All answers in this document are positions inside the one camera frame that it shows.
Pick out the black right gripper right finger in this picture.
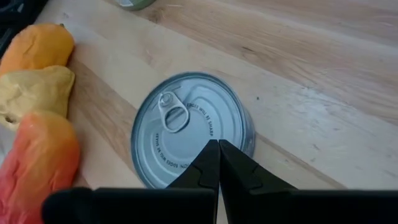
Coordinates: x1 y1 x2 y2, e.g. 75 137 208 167
219 139 398 224

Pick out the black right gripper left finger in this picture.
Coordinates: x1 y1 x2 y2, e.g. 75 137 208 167
42 139 221 224

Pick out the silver can blue label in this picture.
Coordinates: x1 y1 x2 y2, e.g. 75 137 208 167
130 72 256 190

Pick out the yellow pear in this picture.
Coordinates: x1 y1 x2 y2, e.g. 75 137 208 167
0 65 76 131

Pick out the orange mango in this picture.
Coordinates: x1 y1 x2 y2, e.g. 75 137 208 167
0 23 75 77

